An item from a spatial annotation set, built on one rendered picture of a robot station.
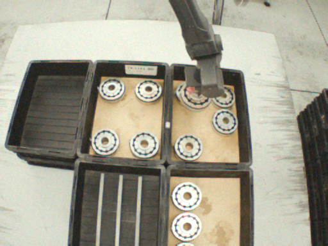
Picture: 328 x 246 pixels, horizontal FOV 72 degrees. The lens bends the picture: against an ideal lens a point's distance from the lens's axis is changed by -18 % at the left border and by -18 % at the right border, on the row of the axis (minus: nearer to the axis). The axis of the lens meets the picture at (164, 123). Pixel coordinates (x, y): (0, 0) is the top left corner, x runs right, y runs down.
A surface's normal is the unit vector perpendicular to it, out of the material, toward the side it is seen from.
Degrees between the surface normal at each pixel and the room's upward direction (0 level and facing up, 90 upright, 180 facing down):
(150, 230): 0
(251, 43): 0
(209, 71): 26
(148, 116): 0
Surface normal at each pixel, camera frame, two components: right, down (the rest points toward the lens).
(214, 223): 0.07, -0.41
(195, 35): -0.03, 0.90
